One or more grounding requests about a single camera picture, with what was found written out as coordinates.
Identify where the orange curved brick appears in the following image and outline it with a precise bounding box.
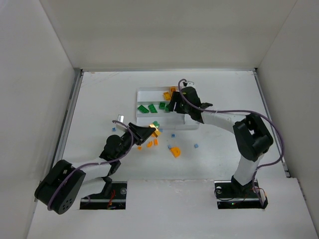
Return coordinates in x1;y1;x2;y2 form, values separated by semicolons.
147;141;153;148

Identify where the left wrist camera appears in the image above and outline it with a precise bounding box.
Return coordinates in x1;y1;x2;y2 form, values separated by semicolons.
117;115;124;123

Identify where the green square duplo brick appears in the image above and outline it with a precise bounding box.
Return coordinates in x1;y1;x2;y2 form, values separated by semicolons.
159;102;166;110

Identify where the orange D-shaped arch brick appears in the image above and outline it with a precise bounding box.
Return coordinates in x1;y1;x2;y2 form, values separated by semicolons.
170;147;181;158

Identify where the yellow rounded ladybug brick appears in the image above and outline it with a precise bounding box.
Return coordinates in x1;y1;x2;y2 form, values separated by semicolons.
169;86;176;96

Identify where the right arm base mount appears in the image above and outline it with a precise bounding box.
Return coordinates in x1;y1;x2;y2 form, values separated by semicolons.
214;180;268;209

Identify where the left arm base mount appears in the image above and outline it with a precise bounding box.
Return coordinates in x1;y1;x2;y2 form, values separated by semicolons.
79;177;128;210

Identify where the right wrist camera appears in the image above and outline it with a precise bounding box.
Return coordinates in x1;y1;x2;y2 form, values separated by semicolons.
186;81;195;88

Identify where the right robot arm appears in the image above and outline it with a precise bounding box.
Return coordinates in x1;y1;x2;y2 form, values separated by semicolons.
167;87;274;192

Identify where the yellow long duplo brick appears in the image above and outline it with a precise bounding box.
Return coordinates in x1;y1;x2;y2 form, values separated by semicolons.
163;92;171;101

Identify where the white compartment tray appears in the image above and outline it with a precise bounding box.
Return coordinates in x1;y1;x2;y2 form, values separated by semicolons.
136;86;199;130

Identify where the yellow large duplo brick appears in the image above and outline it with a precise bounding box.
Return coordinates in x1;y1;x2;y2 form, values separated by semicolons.
149;123;161;137

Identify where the green thin lego plate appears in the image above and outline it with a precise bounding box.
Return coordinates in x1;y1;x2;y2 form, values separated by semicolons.
137;105;150;114

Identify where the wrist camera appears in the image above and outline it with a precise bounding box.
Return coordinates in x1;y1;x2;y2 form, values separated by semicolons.
117;115;124;123
186;81;195;88

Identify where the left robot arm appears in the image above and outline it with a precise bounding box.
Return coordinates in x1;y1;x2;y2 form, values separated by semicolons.
34;120;161;215

